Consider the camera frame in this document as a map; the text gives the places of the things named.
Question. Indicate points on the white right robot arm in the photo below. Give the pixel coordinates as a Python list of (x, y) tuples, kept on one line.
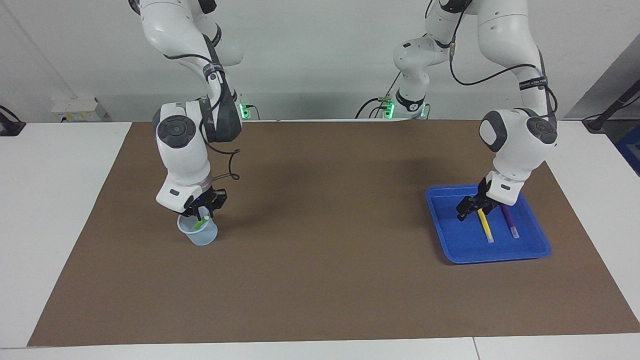
[(182, 155)]

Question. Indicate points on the yellow pen white cap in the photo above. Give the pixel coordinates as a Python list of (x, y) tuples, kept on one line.
[(486, 227)]

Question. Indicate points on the brown table mat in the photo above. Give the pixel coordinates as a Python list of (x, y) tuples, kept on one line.
[(320, 280)]

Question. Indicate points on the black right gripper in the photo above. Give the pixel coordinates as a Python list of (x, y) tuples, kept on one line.
[(207, 202)]

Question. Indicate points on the blue plastic tray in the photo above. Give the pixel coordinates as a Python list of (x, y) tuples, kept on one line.
[(460, 240)]

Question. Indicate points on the white power strip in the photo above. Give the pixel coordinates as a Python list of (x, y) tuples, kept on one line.
[(75, 107)]

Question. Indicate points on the green pen white cap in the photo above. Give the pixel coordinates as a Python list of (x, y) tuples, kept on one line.
[(200, 225)]

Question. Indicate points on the black stand pole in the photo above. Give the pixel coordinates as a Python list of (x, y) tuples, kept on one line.
[(597, 122)]

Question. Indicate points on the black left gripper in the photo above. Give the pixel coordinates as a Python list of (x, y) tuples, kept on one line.
[(484, 197)]

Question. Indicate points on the black clamp mount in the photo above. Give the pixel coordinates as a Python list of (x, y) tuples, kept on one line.
[(10, 127)]

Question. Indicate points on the purple pen white cap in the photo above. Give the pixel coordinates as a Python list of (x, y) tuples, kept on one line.
[(510, 222)]

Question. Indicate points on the translucent plastic cup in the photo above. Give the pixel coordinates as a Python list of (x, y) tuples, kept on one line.
[(202, 239)]

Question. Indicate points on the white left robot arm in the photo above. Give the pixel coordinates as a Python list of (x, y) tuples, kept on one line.
[(520, 145)]

